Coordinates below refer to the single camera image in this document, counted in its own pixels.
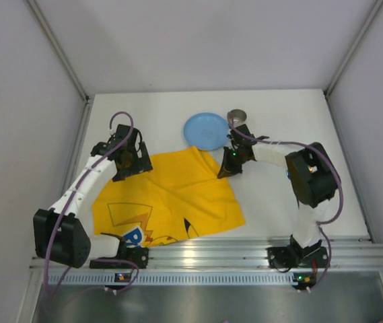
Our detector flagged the light blue plastic plate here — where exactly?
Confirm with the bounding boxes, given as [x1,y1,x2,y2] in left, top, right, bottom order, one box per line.
[182,112,230,151]

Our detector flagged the yellow printed cloth mat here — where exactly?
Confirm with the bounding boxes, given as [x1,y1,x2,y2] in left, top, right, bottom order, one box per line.
[92,147,246,248]

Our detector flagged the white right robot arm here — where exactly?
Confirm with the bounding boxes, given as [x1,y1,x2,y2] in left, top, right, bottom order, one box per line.
[217,124,342,273]

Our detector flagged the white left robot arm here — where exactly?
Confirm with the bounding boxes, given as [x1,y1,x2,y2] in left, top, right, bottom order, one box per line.
[33,124,152,268]

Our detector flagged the steel cup with brown base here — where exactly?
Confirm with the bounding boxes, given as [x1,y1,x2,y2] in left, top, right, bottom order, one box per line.
[227,109,247,127]

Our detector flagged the aluminium table edge rail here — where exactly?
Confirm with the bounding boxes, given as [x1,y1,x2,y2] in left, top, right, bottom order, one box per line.
[29,237,383,272]

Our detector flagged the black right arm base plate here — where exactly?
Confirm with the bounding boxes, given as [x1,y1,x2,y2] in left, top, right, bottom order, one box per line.
[267,246,328,270]

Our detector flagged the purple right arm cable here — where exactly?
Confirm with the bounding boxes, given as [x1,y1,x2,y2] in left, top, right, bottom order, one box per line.
[227,112,345,290]

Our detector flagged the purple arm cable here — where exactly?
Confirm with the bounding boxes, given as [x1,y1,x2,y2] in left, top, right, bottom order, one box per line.
[227,112,345,290]
[42,111,141,299]

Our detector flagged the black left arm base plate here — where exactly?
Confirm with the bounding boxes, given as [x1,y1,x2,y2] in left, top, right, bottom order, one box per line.
[89,247,149,269]

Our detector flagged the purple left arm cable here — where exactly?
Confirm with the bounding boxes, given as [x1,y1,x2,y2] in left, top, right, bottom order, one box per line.
[42,111,141,299]

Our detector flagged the perforated metal cable tray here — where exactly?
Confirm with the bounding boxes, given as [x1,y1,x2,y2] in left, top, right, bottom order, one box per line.
[48,271,316,287]

